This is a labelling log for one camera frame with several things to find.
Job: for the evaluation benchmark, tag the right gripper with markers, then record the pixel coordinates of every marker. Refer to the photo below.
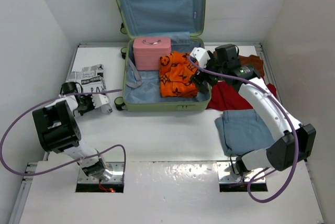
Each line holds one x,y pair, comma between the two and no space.
198,78

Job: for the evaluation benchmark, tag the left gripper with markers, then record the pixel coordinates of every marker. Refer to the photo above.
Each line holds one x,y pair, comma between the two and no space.
89,96

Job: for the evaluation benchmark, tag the orange black patterned blanket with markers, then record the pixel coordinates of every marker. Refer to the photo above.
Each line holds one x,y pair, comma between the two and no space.
175,74

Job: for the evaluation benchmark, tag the newspaper print white cloth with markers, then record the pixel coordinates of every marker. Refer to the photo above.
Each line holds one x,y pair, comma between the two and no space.
89,80

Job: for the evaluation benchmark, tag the brown towel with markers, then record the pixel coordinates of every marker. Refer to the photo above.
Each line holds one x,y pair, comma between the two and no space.
254,63

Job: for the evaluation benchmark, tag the light blue jeans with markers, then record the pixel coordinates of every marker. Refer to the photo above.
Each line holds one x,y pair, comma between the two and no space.
242,131

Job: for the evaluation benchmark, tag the light green suitcase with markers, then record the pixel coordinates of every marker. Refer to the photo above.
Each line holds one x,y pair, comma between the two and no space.
180,20

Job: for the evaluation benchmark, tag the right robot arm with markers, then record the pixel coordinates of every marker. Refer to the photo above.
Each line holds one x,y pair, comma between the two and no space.
293,141

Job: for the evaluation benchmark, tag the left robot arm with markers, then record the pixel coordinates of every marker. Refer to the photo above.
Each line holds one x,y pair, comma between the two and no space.
58,131

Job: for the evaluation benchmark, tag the pink cosmetic case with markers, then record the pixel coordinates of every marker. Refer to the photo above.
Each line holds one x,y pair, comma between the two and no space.
148,50

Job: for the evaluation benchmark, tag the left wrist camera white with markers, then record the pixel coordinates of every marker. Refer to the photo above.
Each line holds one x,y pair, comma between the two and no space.
100,100

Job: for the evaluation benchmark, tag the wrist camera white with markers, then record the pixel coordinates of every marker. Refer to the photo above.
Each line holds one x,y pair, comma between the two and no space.
201,55
100,100

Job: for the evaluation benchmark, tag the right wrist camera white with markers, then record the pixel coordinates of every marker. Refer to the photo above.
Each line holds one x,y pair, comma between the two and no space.
201,55

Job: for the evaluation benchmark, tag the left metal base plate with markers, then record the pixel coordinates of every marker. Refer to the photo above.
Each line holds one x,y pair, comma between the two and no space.
112,176

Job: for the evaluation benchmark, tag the metal base plate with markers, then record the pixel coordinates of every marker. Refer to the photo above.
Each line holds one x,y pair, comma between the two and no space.
228,174
112,176

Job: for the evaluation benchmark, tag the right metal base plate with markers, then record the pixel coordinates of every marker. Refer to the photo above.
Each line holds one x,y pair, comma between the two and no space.
228,174

